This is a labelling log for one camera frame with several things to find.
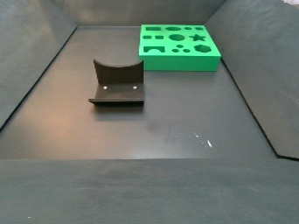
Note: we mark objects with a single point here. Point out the black curved holder stand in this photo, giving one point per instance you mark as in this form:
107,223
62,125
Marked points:
119,78

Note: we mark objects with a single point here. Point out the green shape-sorter block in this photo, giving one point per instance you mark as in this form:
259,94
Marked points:
178,47

